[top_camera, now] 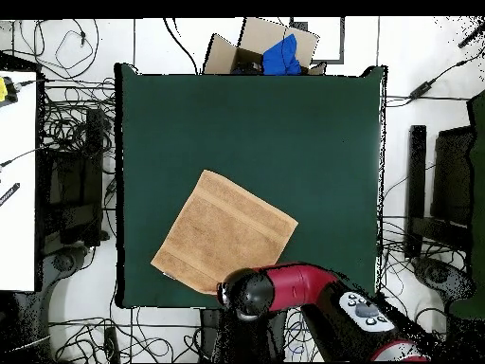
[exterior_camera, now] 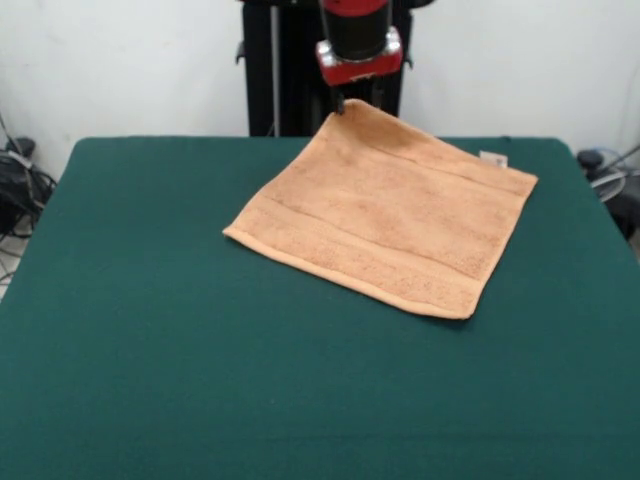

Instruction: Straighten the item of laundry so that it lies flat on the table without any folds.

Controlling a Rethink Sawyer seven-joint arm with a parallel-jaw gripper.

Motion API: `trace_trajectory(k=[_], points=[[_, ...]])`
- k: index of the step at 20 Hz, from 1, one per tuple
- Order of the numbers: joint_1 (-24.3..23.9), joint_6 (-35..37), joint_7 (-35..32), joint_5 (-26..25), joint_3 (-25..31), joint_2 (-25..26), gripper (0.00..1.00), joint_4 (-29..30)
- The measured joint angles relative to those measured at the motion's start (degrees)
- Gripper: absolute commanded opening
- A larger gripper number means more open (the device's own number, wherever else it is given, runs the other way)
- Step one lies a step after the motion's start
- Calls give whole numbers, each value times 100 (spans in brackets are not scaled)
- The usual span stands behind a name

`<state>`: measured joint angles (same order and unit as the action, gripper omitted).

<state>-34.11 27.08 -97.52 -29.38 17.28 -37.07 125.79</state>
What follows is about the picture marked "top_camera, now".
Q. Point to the black power adapter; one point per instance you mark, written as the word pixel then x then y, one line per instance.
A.
pixel 420 90

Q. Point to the black equipment rack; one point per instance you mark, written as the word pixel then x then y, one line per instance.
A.
pixel 93 151

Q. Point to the dark green table cloth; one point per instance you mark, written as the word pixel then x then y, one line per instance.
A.
pixel 170 113

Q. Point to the cardboard box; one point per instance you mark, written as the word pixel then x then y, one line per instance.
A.
pixel 261 34

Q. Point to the white table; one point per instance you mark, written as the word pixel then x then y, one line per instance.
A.
pixel 17 189

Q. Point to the yellow and black tool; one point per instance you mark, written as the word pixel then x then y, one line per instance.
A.
pixel 3 89

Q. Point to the tan terry towel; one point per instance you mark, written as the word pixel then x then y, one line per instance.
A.
pixel 219 227

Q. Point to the black upright bar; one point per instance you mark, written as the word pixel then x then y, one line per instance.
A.
pixel 416 170

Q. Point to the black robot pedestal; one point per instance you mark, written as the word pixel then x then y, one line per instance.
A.
pixel 227 337

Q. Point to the black square frame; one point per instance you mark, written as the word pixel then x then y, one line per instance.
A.
pixel 341 41

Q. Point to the black strip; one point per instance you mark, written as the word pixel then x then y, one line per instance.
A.
pixel 9 194

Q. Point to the black panel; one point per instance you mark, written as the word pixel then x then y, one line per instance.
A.
pixel 452 170

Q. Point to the grey stand base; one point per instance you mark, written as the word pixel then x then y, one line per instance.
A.
pixel 439 275
pixel 64 261

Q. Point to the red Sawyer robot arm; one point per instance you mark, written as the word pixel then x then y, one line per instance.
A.
pixel 295 288

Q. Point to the green covered object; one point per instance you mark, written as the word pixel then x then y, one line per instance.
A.
pixel 478 170

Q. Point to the blue cloth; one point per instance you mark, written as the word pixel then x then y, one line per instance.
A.
pixel 280 57

